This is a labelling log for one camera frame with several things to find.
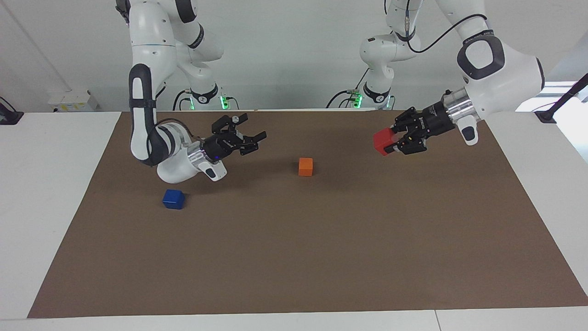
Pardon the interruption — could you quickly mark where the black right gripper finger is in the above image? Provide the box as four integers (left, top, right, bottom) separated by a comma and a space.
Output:
238, 131, 267, 155
211, 114, 249, 135

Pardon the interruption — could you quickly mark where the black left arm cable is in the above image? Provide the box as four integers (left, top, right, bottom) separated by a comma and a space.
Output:
403, 0, 488, 54

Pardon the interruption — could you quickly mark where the black base cable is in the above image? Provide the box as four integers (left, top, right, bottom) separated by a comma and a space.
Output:
326, 68, 371, 110
172, 89, 193, 111

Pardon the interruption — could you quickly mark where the brown table mat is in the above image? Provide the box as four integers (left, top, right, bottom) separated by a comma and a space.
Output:
27, 109, 588, 319

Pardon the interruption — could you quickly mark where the red wooden block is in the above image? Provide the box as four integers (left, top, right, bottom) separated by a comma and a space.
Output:
373, 127, 399, 156

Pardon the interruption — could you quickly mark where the blue wooden block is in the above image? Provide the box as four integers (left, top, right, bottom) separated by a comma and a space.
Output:
162, 189, 186, 210

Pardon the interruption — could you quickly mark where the black camera stand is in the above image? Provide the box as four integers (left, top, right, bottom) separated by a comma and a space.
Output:
535, 73, 588, 124

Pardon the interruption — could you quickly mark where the white wall socket box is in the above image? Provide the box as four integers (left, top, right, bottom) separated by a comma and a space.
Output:
48, 89, 99, 113

